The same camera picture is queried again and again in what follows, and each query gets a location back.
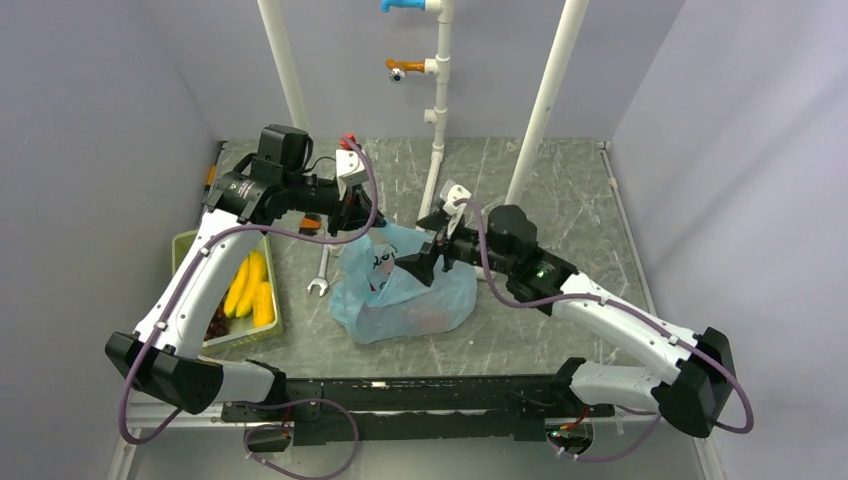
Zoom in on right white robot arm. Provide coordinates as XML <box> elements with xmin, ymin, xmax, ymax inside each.
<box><xmin>395</xmin><ymin>205</ymin><xmax>739</xmax><ymax>438</ymax></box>

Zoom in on orange handled tool at wall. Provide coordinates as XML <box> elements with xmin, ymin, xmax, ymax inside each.
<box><xmin>203</xmin><ymin>141</ymin><xmax>226</xmax><ymax>196</ymax></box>

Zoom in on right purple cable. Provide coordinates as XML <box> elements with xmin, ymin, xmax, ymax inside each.
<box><xmin>453</xmin><ymin>197</ymin><xmax>757</xmax><ymax>465</ymax></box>

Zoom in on light blue plastic bag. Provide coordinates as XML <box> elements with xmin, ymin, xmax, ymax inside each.
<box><xmin>329</xmin><ymin>223</ymin><xmax>478</xmax><ymax>344</ymax></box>

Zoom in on blue clamp on pipe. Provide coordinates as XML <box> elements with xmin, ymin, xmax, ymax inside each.
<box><xmin>380</xmin><ymin>0</ymin><xmax>427</xmax><ymax>13</ymax></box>

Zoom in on pale green fruit basket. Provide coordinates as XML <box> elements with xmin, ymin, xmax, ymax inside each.
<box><xmin>202</xmin><ymin>237</ymin><xmax>283</xmax><ymax>356</ymax></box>

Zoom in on small orange black object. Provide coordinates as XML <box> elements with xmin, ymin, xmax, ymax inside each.
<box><xmin>298</xmin><ymin>213</ymin><xmax>324</xmax><ymax>237</ymax></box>

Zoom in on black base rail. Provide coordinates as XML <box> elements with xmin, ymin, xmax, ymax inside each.
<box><xmin>221</xmin><ymin>374</ymin><xmax>611</xmax><ymax>446</ymax></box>

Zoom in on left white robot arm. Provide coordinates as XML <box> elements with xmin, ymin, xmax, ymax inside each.
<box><xmin>105</xmin><ymin>125</ymin><xmax>382</xmax><ymax>420</ymax></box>

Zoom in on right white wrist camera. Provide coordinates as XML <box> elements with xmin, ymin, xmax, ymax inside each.
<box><xmin>439</xmin><ymin>182</ymin><xmax>471</xmax><ymax>218</ymax></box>

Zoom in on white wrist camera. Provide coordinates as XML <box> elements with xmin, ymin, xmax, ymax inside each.
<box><xmin>439</xmin><ymin>182</ymin><xmax>471</xmax><ymax>218</ymax></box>
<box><xmin>335</xmin><ymin>133</ymin><xmax>368</xmax><ymax>199</ymax></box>

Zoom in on yellow fake banana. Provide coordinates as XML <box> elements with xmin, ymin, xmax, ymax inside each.
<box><xmin>223</xmin><ymin>250</ymin><xmax>268</xmax><ymax>318</ymax></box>

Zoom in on yellow fake fruit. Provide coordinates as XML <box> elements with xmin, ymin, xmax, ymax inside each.
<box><xmin>252</xmin><ymin>281</ymin><xmax>275</xmax><ymax>328</ymax></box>

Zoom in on silver wrench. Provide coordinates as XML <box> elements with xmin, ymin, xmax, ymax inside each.
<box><xmin>306</xmin><ymin>245</ymin><xmax>330</xmax><ymax>297</ymax></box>

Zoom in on purple cable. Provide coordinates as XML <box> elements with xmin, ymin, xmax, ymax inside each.
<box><xmin>453</xmin><ymin>197</ymin><xmax>757</xmax><ymax>465</ymax></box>
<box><xmin>117</xmin><ymin>135</ymin><xmax>380</xmax><ymax>480</ymax></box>

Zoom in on white PVC pipe frame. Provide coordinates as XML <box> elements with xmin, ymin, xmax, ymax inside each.
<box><xmin>257</xmin><ymin>0</ymin><xmax>589</xmax><ymax>216</ymax></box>

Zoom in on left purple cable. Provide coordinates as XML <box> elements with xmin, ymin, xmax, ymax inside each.
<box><xmin>117</xmin><ymin>135</ymin><xmax>380</xmax><ymax>480</ymax></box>

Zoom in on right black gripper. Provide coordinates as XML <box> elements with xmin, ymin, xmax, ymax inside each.
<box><xmin>395</xmin><ymin>208</ymin><xmax>516</xmax><ymax>285</ymax></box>

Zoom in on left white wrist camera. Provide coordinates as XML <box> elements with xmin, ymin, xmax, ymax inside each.
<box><xmin>335</xmin><ymin>133</ymin><xmax>368</xmax><ymax>199</ymax></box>

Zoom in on dark fake grapes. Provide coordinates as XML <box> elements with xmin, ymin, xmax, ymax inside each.
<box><xmin>204</xmin><ymin>301</ymin><xmax>230</xmax><ymax>341</ymax></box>

